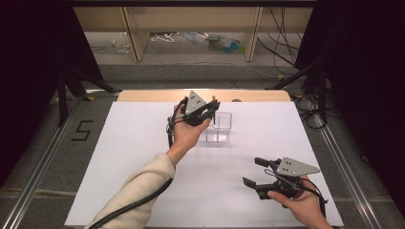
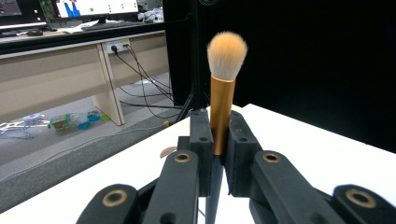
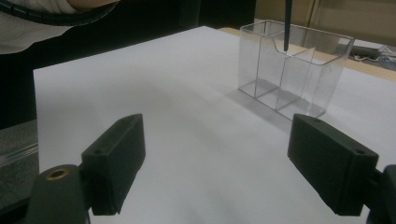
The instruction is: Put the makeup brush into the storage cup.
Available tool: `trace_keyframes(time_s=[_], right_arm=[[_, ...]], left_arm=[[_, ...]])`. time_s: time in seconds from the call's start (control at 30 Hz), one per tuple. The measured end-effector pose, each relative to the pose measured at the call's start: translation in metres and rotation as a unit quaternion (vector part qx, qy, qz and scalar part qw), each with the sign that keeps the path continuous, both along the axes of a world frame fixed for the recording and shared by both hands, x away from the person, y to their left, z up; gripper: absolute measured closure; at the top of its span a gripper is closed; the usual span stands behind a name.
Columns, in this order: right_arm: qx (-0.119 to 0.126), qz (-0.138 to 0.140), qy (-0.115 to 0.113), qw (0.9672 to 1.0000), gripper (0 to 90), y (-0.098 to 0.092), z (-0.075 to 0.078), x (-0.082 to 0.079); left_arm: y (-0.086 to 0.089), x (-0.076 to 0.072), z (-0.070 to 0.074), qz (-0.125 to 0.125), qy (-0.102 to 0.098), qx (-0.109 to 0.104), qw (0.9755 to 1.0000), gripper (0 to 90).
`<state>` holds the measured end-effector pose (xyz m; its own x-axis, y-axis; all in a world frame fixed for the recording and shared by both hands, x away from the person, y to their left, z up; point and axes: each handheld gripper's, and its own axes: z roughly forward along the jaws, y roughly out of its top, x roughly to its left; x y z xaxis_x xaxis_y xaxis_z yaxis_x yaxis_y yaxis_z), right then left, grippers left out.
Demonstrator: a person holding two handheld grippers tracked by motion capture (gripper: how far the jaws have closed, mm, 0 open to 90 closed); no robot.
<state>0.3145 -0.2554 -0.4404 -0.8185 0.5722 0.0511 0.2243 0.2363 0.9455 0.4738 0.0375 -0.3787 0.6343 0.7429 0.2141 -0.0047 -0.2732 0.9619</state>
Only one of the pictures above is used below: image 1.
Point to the green and blue plastic packaging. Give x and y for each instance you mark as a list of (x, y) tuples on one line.
[(224, 44)]

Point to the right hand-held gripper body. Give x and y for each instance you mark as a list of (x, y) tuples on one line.
[(293, 167)]

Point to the person's right hand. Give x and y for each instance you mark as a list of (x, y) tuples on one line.
[(304, 205)]

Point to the dark curtain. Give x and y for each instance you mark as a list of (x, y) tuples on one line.
[(366, 79), (28, 63)]

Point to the clear plastic bag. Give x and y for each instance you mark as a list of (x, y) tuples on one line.
[(122, 43)]

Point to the person's left hand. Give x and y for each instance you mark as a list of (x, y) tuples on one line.
[(184, 136)]

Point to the metal floor rail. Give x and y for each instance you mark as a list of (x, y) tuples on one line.
[(347, 178), (38, 178)]

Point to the wooden table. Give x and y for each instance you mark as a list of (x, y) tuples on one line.
[(153, 95)]

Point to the clear plastic organizer box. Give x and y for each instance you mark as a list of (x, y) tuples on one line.
[(223, 130)]

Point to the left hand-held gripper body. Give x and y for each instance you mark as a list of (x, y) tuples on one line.
[(194, 105)]

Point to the black tripod stand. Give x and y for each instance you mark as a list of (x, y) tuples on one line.
[(62, 95), (320, 89)]

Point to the white sheet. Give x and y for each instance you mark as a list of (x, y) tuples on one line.
[(223, 165)]

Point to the wooden shelf unit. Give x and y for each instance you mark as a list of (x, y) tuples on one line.
[(191, 19)]

